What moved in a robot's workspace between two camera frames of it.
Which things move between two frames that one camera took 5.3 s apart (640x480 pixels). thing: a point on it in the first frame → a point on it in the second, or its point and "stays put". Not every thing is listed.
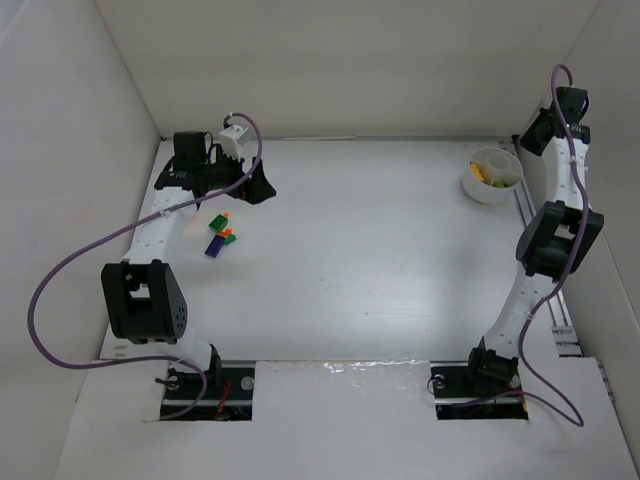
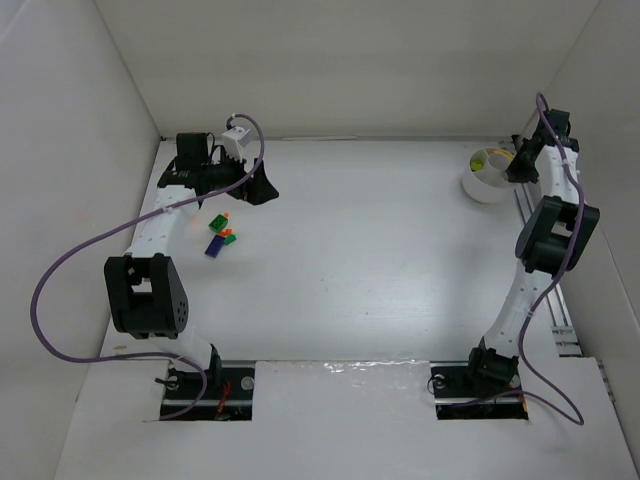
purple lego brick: (213, 249) stays put
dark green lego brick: (218, 223) stays put
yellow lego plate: (475, 171) → (504, 153)
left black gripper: (248, 181) stays put
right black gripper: (536, 136) → (526, 163)
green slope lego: (229, 239) stays put
